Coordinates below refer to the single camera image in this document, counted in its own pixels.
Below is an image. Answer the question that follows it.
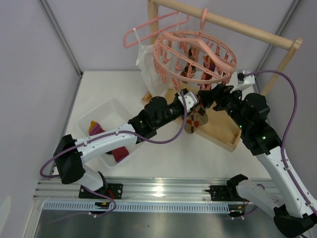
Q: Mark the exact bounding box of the aluminium mounting rail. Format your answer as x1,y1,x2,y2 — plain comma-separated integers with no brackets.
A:
33,176,283,202

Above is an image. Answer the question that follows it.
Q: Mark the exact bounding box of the white plastic basket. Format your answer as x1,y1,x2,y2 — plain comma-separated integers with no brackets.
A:
75,98,141,169

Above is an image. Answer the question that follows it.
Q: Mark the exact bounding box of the pink clothes hanger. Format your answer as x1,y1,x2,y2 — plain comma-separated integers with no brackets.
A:
123,11,190,49

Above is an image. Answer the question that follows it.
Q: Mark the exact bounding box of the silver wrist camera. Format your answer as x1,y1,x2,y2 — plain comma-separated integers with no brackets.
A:
230,70,255,93
176,91,199,113

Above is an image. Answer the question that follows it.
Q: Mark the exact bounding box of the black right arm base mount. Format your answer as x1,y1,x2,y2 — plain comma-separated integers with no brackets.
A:
205,185,240,201

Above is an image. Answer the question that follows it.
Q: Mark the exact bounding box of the white camisole top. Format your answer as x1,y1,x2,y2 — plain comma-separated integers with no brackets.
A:
133,12,180,97

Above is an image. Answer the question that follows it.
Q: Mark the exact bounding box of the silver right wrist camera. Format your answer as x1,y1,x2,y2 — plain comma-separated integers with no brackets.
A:
230,70,255,93

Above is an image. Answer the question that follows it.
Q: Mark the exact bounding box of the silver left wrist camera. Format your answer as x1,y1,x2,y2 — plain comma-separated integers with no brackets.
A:
176,91,199,113

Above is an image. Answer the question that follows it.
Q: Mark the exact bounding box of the pink round clip hanger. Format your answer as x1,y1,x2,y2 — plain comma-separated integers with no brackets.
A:
153,9,237,90

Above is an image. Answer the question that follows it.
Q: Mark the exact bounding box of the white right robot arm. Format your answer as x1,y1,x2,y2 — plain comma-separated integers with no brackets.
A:
198,84,317,238

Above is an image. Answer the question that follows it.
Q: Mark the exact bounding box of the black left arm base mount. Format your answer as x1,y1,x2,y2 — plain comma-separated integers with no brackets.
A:
78,183,123,199

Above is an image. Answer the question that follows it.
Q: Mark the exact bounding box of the white slotted cable duct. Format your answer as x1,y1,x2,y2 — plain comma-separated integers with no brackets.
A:
43,200,242,214

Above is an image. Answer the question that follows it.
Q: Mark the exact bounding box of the beige argyle sock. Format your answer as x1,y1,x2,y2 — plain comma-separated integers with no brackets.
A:
180,47,199,78
184,104,209,134

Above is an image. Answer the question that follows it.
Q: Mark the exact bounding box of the wooden clothes rack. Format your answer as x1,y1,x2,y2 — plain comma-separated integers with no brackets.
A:
148,0,303,152

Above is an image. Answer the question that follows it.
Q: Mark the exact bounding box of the magenta striped sock yellow cuff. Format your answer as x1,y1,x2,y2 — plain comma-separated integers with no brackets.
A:
88,121,129,163

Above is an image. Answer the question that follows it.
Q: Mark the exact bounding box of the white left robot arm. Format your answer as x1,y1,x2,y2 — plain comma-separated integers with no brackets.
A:
53,91,199,191

